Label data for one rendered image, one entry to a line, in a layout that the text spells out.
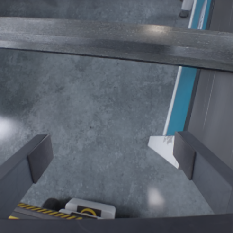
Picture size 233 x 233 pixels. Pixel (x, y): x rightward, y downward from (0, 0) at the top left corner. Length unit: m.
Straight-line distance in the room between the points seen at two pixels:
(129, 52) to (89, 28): 0.08
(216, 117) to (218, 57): 0.09
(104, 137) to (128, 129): 0.16
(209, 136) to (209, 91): 0.07
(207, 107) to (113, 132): 0.78
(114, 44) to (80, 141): 0.83
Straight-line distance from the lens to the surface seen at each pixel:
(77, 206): 0.98
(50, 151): 0.17
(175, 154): 0.17
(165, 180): 1.04
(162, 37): 0.28
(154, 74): 1.07
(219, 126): 0.29
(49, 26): 0.33
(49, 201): 1.07
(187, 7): 1.20
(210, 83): 0.29
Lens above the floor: 0.99
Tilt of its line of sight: 80 degrees down
